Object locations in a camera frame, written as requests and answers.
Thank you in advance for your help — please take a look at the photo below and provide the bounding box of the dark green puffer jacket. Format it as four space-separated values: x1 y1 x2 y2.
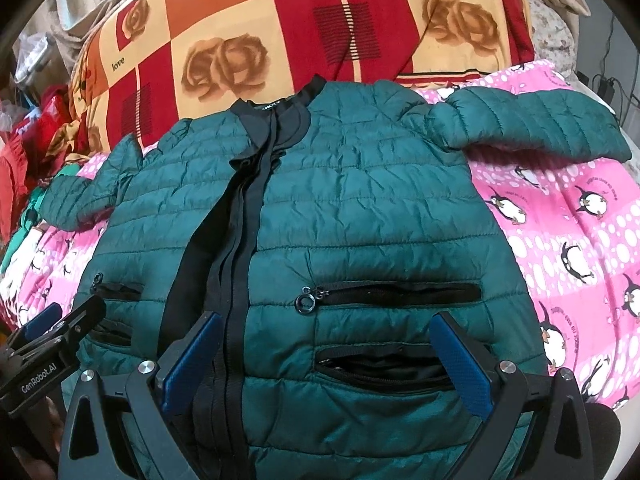
41 77 630 479

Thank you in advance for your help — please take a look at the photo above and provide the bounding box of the red clothes pile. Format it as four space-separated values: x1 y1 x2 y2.
1 84 99 245

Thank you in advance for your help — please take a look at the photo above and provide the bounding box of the person's left hand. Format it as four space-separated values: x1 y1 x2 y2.
12 396 64 480

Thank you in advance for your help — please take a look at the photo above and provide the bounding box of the light green garment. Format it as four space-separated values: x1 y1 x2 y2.
1 179 50 274

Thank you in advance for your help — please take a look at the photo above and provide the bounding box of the pink penguin quilt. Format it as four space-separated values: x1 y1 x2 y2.
1 62 639 404

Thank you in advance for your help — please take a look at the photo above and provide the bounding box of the orange red rose blanket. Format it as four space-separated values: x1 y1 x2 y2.
68 0 535 155

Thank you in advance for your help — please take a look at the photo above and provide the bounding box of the floral white pillow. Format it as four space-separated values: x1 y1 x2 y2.
528 0 579 78

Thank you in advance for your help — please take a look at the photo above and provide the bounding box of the black power cable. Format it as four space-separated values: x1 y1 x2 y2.
574 14 637 126

